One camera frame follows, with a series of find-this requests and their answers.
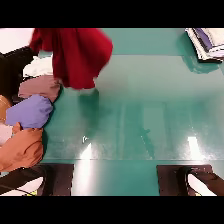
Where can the orange garment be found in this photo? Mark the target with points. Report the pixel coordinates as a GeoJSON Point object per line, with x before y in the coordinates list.
{"type": "Point", "coordinates": [23, 150]}

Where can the purple folded garment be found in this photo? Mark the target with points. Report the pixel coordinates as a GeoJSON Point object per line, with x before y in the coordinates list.
{"type": "Point", "coordinates": [202, 37]}

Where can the tan garment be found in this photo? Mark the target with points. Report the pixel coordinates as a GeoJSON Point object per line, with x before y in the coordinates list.
{"type": "Point", "coordinates": [4, 108]}

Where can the lavender garment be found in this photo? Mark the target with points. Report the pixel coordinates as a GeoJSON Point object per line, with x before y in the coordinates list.
{"type": "Point", "coordinates": [30, 111]}

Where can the black garment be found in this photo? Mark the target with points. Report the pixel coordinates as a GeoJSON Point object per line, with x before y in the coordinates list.
{"type": "Point", "coordinates": [11, 70]}

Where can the mauve garment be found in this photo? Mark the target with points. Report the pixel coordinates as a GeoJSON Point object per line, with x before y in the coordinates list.
{"type": "Point", "coordinates": [40, 86]}

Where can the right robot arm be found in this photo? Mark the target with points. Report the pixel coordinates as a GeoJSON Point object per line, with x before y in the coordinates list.
{"type": "Point", "coordinates": [214, 178]}

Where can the red T-shirt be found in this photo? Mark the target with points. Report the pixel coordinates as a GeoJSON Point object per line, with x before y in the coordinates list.
{"type": "Point", "coordinates": [76, 56]}

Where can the white folded garment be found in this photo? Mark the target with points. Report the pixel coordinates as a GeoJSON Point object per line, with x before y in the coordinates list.
{"type": "Point", "coordinates": [204, 53]}

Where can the pale pink garment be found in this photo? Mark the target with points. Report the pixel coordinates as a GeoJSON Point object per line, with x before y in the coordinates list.
{"type": "Point", "coordinates": [4, 133]}

